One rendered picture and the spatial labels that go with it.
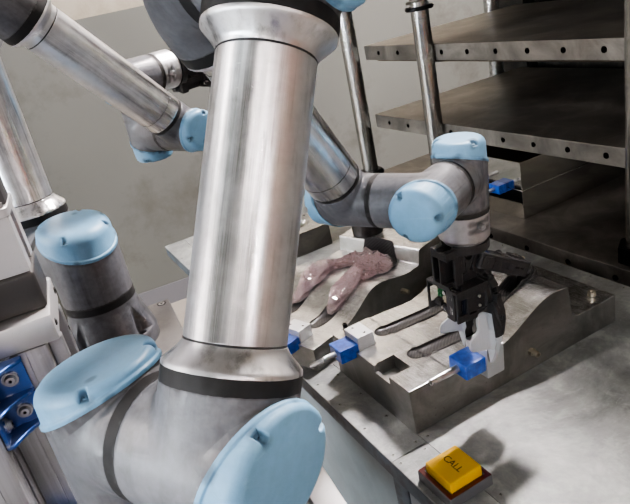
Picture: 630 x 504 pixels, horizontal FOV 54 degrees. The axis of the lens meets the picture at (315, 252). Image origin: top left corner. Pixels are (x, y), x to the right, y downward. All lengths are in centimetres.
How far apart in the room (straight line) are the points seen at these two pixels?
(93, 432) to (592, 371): 92
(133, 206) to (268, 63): 311
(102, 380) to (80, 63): 61
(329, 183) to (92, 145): 277
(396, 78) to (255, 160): 352
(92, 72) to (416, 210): 56
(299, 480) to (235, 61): 33
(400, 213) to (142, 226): 291
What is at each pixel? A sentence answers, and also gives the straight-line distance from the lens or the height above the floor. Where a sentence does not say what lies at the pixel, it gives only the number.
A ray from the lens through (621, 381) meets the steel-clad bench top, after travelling 123.
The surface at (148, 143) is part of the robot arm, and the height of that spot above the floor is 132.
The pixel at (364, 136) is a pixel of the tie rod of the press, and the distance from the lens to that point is 241.
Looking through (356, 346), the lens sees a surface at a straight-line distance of 119.
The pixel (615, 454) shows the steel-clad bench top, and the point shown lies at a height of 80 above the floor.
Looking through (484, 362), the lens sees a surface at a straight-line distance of 105.
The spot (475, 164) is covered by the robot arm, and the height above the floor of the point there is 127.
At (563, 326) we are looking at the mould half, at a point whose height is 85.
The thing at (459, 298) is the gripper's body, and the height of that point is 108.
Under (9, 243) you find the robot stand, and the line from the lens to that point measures 78.
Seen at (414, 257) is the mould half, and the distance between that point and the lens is 152.
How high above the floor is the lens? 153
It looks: 23 degrees down
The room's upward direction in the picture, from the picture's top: 13 degrees counter-clockwise
